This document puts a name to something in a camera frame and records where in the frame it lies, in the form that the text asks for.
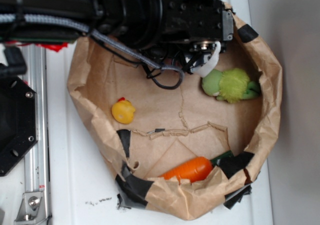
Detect yellow rubber duck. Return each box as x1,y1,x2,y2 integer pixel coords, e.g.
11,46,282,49
111,97,136,125

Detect green plush toy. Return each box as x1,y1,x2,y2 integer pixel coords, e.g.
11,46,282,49
201,68,261,104

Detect aluminium rail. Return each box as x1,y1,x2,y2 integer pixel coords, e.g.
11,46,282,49
22,45,50,192

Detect orange plastic carrot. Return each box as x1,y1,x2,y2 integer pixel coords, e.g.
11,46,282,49
159,150,234,183

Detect metal corner bracket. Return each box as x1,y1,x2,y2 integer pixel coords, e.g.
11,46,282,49
14,191,51,225

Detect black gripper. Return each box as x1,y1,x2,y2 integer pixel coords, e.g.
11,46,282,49
160,0,234,77

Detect grey braided cable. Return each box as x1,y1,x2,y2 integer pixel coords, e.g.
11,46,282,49
0,13,185,90

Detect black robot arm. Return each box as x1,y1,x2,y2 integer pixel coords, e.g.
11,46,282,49
0,0,234,71

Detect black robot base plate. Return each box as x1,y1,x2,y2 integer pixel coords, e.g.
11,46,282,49
0,76,37,177

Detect brown paper bag tray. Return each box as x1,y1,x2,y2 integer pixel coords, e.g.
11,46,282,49
67,17,283,221

